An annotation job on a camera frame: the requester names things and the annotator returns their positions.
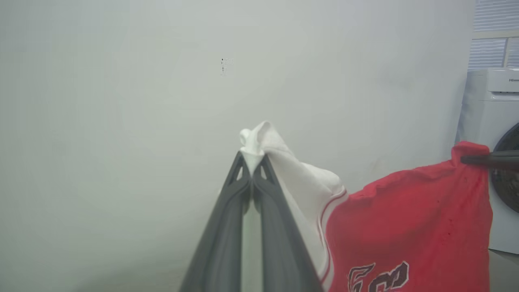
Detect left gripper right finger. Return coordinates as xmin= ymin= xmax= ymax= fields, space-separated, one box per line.
xmin=252 ymin=153 xmax=325 ymax=292

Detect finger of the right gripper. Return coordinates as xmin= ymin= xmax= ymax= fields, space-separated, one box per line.
xmin=460 ymin=150 xmax=519 ymax=170

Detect red and white sports jersey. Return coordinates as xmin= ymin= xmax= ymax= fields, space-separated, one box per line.
xmin=238 ymin=121 xmax=493 ymax=292

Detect dark round washing machine door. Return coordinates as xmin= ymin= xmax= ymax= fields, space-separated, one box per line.
xmin=489 ymin=124 xmax=519 ymax=213

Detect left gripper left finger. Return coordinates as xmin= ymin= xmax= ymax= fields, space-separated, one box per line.
xmin=178 ymin=151 xmax=254 ymax=292

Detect white washing machine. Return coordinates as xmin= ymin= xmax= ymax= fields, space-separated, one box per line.
xmin=455 ymin=67 xmax=519 ymax=255

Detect white window blinds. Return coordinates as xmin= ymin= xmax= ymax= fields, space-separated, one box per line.
xmin=468 ymin=0 xmax=519 ymax=71

